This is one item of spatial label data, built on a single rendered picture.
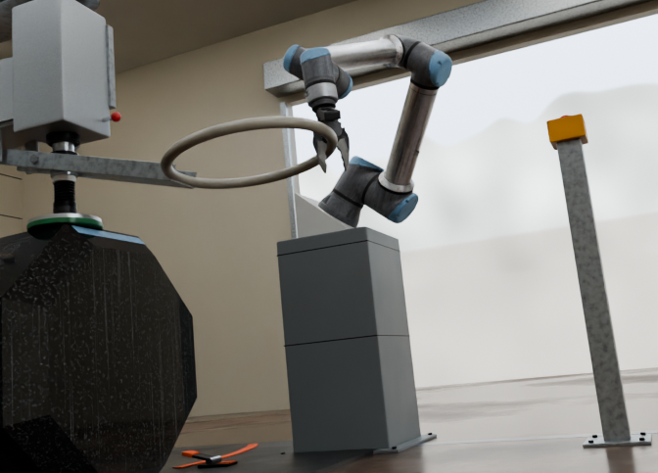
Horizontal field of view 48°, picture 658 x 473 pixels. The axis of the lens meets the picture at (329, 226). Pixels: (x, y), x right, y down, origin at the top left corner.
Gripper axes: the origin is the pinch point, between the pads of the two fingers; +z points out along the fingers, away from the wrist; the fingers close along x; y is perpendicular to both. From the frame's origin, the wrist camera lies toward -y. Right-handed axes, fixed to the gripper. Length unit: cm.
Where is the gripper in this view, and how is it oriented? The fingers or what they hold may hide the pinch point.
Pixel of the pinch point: (335, 166)
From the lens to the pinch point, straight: 209.5
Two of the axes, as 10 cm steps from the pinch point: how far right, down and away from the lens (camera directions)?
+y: -1.4, 2.6, 9.6
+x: -9.8, 1.2, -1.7
